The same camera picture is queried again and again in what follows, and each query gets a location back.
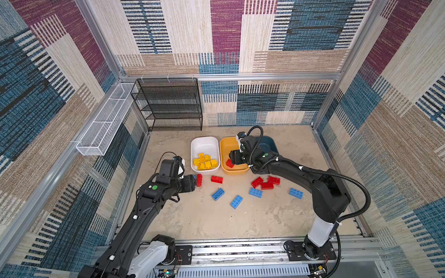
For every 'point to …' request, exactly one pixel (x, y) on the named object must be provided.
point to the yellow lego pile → (208, 165)
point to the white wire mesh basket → (97, 139)
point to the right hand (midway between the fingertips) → (237, 155)
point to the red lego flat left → (256, 182)
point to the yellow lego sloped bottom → (207, 157)
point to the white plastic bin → (208, 145)
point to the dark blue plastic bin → (267, 144)
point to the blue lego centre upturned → (218, 194)
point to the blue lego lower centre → (236, 202)
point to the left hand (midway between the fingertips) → (191, 181)
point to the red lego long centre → (216, 179)
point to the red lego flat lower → (267, 186)
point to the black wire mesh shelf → (169, 104)
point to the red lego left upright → (199, 180)
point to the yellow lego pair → (201, 156)
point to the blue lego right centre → (255, 193)
